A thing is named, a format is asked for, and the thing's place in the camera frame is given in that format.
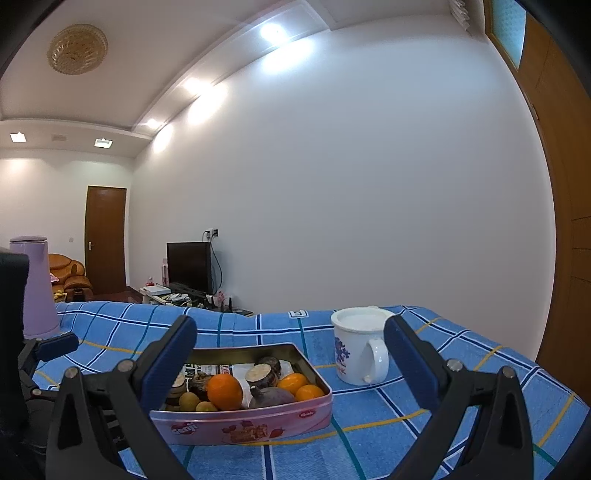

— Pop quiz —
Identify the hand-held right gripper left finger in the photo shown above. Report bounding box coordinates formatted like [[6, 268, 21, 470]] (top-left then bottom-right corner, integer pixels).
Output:
[[45, 315, 198, 480]]

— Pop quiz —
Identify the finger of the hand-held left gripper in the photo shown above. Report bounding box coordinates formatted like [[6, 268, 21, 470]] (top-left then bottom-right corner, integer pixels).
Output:
[[18, 332, 80, 370]]

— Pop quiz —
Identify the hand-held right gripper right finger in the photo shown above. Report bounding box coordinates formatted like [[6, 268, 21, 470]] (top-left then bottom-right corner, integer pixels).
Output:
[[383, 314, 536, 480]]

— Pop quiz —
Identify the large orange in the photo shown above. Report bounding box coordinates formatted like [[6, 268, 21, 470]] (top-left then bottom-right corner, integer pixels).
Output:
[[207, 373, 244, 411]]

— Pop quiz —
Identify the pink metal tin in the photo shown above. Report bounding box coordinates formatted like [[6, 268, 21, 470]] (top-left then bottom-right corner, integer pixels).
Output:
[[148, 343, 333, 446]]

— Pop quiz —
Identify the purple sweet potato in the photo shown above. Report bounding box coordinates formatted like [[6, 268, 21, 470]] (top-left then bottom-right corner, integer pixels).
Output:
[[248, 386, 296, 409]]

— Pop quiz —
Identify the medium orange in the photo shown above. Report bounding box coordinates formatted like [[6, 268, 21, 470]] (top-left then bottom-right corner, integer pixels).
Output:
[[277, 373, 309, 396]]

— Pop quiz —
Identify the purple electric kettle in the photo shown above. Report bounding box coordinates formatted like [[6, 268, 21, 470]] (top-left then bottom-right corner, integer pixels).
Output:
[[9, 236, 61, 337]]

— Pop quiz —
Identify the white floral mug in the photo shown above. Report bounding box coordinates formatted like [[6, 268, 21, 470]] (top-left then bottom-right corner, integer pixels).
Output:
[[331, 306, 397, 386]]

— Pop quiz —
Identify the orange leather armchair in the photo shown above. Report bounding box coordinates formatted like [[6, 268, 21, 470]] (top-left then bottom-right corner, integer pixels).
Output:
[[48, 253, 94, 301]]

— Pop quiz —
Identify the white tv stand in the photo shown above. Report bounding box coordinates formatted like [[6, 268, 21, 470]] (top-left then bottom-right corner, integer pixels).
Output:
[[139, 285, 254, 317]]

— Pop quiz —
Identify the blue plaid blanket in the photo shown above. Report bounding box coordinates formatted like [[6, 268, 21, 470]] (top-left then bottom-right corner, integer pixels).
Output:
[[28, 300, 591, 480]]

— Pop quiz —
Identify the black television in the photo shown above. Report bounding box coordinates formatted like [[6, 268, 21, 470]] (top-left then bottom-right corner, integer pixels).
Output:
[[166, 241, 213, 295]]

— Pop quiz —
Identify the brown wooden door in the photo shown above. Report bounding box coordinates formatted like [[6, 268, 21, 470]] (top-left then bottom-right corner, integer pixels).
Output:
[[86, 185, 127, 296]]

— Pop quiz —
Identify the wooden door with glass transom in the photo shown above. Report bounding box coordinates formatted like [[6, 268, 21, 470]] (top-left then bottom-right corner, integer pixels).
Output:
[[482, 0, 591, 402]]

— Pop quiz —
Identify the round crystal ceiling lamp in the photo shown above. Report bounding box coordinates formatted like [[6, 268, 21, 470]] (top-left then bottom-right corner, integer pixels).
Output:
[[47, 24, 109, 75]]

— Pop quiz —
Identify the black power cable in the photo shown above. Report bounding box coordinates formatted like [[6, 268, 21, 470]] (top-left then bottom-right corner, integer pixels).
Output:
[[210, 237, 225, 296]]

